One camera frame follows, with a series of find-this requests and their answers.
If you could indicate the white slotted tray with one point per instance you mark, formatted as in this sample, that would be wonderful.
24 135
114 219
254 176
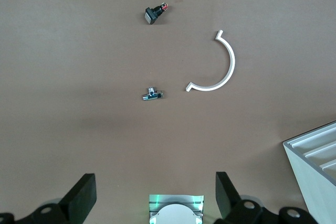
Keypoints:
315 187

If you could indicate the black square push button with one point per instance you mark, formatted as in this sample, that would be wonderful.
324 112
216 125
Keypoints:
151 15

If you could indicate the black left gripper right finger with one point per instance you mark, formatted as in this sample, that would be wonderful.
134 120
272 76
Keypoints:
227 197

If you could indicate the white semicircular bracket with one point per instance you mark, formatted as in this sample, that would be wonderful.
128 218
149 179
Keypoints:
231 61

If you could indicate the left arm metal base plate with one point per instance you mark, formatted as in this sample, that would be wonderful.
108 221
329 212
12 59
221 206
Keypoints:
157 199

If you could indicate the metal tee fitting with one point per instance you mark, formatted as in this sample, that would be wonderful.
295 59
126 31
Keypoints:
151 95

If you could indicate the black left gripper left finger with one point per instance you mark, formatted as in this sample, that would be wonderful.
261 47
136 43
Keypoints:
78 200

